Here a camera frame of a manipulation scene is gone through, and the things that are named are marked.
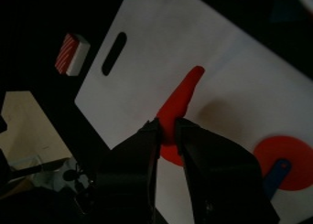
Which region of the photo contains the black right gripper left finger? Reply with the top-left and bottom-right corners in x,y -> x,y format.
93,118 -> 168,224

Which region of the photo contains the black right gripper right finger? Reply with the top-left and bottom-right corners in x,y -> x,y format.
174,117 -> 281,224

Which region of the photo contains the red chili pepper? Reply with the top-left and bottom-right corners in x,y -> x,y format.
155,65 -> 206,167

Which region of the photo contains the red round plate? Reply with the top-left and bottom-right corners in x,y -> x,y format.
251,135 -> 313,201

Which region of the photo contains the white plastic cutting board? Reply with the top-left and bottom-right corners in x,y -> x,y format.
73,0 -> 313,224

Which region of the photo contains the red striped white block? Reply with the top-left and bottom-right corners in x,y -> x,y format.
53,32 -> 92,77

